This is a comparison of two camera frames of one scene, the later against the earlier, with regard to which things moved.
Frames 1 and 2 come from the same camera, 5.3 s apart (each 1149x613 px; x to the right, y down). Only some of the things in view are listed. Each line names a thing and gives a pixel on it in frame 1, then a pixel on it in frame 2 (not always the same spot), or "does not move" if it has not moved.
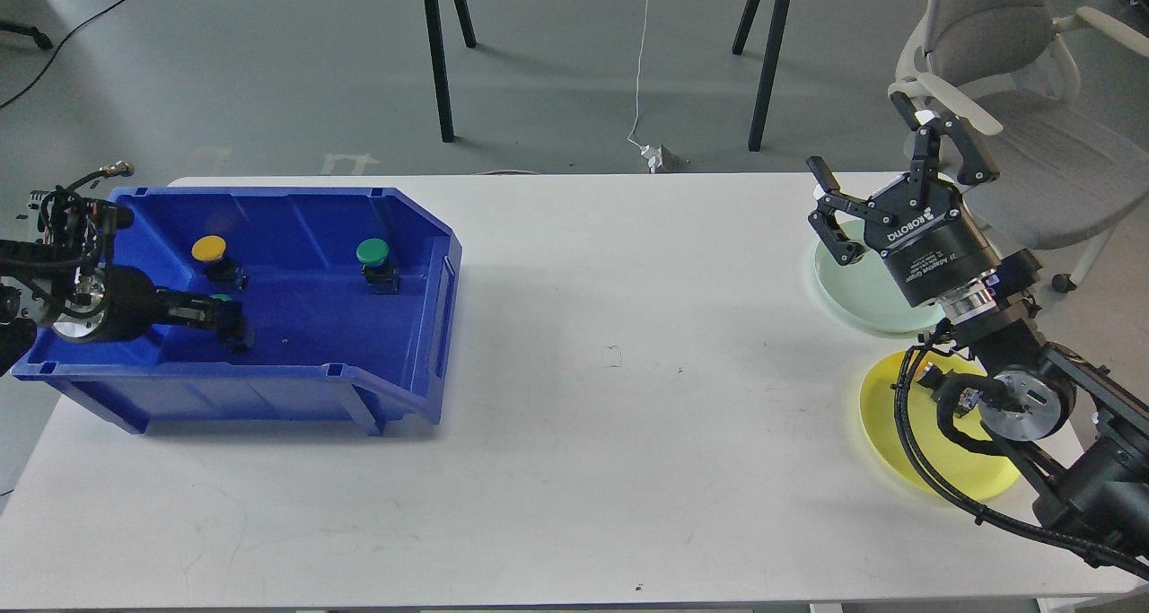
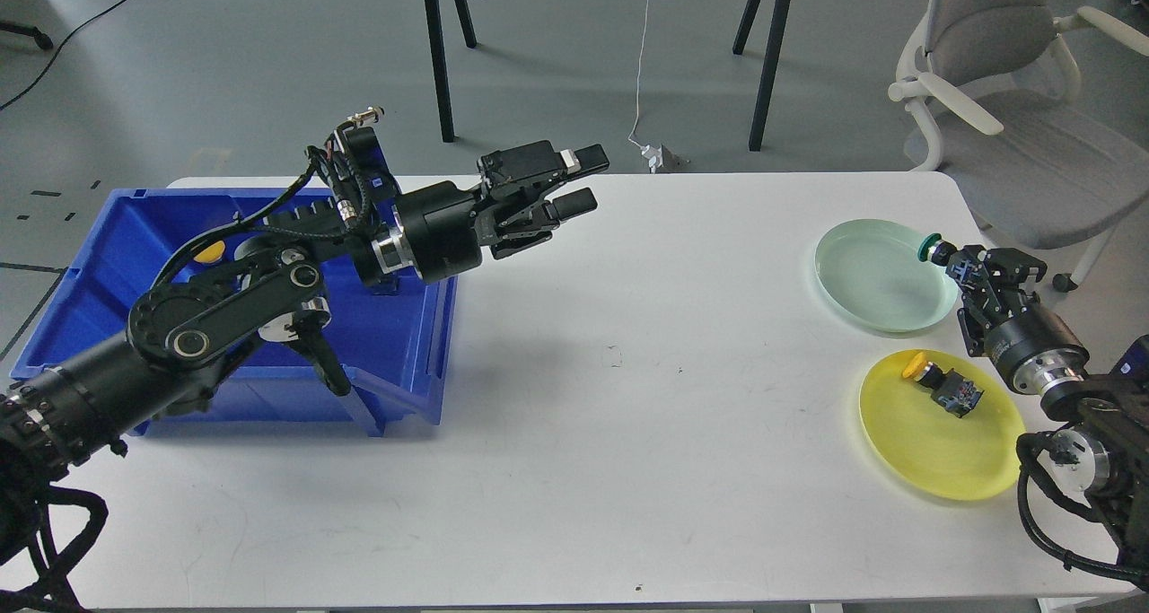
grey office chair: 986,52 does not move
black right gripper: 933,243 -> 1035,348
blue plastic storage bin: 351,293 does not move
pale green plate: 869,289 does not move
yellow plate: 965,475 does not move
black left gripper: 117,303 -> 442,226
